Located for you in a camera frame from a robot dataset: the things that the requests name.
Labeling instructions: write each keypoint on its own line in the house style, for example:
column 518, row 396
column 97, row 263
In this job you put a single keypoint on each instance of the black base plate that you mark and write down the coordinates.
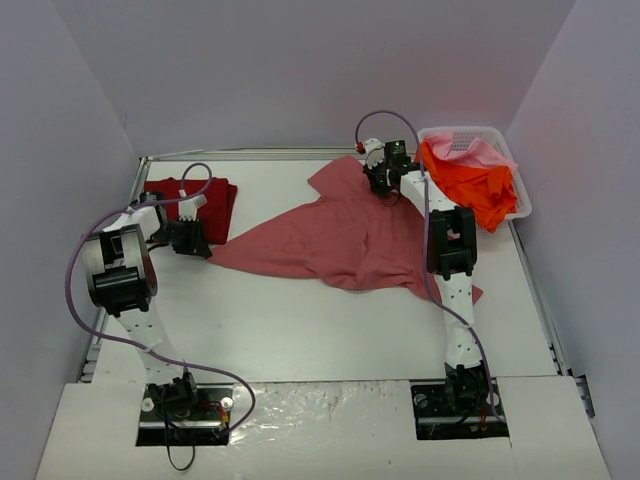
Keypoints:
column 435, row 419
column 206, row 423

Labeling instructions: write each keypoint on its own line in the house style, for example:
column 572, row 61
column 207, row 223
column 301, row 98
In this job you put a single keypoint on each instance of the folded dark red t-shirt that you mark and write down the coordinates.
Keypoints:
column 215, row 214

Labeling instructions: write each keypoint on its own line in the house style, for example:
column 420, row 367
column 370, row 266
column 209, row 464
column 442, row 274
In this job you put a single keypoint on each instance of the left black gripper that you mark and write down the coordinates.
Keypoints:
column 189, row 238

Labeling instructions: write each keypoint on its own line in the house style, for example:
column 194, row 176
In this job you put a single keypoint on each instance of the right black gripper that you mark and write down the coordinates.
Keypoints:
column 379, row 177

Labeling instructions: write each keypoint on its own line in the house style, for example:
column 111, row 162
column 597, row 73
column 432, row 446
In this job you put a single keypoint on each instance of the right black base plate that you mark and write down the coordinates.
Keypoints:
column 435, row 419

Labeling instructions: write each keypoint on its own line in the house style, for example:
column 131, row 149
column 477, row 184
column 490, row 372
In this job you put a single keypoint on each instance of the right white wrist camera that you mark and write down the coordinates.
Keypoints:
column 374, row 152

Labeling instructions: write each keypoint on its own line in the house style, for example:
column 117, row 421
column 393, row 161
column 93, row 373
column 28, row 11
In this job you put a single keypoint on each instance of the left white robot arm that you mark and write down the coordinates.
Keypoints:
column 121, row 279

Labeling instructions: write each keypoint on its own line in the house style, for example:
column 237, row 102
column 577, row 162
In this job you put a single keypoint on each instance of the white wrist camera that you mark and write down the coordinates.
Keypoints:
column 374, row 152
column 188, row 208

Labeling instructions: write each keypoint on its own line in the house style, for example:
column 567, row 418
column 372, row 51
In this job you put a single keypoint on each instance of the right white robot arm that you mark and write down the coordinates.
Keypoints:
column 450, row 255

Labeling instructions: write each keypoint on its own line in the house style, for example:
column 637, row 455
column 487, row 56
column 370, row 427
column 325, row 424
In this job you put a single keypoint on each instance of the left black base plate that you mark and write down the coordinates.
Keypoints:
column 206, row 423

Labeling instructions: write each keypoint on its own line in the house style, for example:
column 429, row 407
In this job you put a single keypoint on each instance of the salmon pink t-shirt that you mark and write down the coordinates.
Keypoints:
column 348, row 238

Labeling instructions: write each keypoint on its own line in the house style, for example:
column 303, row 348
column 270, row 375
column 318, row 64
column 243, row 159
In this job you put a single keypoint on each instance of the light pink t-shirt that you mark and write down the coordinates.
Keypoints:
column 470, row 151

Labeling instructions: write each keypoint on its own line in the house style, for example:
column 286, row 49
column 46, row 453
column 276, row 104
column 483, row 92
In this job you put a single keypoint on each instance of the orange t-shirt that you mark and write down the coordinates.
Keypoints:
column 488, row 192

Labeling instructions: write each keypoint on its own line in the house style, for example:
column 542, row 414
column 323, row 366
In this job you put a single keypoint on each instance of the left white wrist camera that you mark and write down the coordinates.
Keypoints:
column 188, row 208

